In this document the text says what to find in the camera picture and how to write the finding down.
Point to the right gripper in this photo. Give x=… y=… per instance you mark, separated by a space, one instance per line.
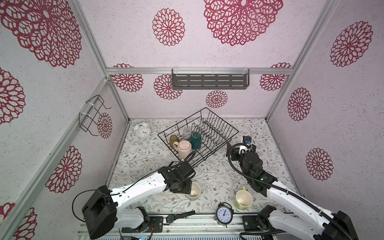
x=240 y=152

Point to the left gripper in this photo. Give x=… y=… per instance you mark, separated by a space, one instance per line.
x=187 y=190

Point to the cream cup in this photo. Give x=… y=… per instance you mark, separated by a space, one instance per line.
x=195 y=191

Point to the pink mug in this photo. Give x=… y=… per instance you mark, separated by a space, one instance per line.
x=184 y=148

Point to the light green mug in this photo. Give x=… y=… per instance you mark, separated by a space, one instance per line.
x=243 y=199

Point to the dark green mug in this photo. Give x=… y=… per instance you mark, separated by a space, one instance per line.
x=196 y=140

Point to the amber glass cup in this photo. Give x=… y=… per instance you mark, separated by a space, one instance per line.
x=173 y=139

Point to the clear glass cup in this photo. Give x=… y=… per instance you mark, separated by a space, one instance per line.
x=186 y=133

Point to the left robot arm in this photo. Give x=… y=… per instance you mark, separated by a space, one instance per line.
x=108 y=209

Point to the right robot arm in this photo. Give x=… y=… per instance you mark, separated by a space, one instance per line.
x=310 y=222

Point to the black wristwatch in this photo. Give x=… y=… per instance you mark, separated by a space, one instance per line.
x=173 y=217

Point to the black alarm clock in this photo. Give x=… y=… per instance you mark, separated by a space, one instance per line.
x=224 y=214

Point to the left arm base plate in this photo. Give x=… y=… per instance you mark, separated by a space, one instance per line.
x=154 y=225

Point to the black wire dish rack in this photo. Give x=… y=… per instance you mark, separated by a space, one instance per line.
x=210 y=132

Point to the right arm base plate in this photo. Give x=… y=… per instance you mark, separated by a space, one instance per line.
x=254 y=223

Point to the grey wall shelf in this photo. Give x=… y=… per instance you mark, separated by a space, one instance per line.
x=210 y=81

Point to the black wire wall basket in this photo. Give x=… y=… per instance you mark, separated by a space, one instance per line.
x=96 y=121

